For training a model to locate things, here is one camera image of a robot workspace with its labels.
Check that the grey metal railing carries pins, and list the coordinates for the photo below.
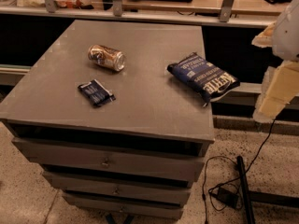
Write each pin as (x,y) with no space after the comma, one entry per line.
(257,13)

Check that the bottom grey drawer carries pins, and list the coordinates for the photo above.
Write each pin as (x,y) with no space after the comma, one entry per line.
(123,206)

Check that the middle grey drawer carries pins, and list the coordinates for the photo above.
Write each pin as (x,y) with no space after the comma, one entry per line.
(118,188)

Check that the top grey drawer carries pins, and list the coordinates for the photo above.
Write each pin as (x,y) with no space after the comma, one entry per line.
(123,161)

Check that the orange soda can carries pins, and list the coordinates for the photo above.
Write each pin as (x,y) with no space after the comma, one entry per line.
(107,57)

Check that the grey drawer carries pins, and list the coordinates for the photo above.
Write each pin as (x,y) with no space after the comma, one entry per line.
(118,188)
(123,206)
(123,161)

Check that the grey drawer cabinet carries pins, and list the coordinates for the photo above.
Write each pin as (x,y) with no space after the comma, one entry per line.
(152,112)

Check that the black floor bar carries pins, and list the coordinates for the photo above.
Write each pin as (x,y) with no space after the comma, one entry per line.
(250,197)

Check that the black power adapter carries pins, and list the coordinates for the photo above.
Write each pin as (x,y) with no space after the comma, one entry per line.
(227,197)

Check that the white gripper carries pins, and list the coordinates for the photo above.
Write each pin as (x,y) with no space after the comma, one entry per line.
(288,34)

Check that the small dark snack packet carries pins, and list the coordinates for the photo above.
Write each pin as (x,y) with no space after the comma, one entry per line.
(96,93)

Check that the blue kettle chips bag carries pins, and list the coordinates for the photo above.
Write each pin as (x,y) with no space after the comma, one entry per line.
(203,77)

